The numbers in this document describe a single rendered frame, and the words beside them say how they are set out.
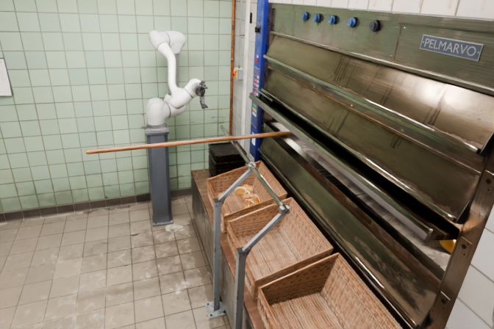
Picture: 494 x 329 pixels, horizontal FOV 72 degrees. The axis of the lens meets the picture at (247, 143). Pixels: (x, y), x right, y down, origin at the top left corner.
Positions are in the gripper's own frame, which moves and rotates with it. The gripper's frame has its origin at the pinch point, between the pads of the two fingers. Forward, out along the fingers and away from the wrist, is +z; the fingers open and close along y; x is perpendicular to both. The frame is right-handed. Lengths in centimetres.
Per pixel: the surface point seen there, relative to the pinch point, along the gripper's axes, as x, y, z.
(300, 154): -55, 31, 41
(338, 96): -56, -18, 73
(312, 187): -56, 45, 60
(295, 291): -28, 85, 100
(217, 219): 4, 67, 48
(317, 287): -42, 86, 100
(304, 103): -55, -4, 39
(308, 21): -57, -52, 29
